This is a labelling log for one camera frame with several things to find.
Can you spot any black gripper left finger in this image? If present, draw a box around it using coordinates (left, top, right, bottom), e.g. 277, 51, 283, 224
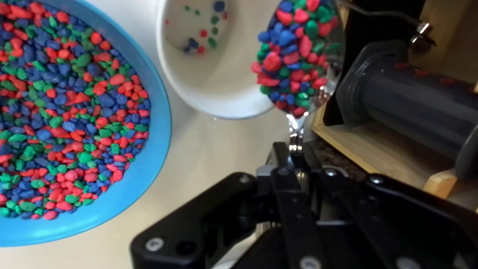
129, 142, 323, 269

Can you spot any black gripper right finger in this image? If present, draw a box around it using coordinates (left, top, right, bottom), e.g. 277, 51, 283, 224
302, 143, 478, 269

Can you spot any shiny metal spoon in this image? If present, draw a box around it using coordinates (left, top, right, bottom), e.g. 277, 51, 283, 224
255, 0, 346, 154

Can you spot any colourful gravel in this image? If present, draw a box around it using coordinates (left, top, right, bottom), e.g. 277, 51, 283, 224
0, 0, 150, 219
249, 0, 343, 119

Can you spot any white ceramic cup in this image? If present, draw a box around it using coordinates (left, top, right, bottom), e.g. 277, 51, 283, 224
155, 0, 279, 119

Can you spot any blue plastic bowl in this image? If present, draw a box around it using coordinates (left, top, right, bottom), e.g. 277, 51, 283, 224
0, 0, 171, 246

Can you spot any colourful gravel in bowl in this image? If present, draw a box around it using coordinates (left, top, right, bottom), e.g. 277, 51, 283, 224
0, 0, 150, 219

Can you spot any wooden glass coffee jar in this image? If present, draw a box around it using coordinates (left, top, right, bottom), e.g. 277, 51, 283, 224
311, 0, 478, 209

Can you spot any dark grey cylinder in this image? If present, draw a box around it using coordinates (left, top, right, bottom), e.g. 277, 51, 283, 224
334, 40, 478, 179

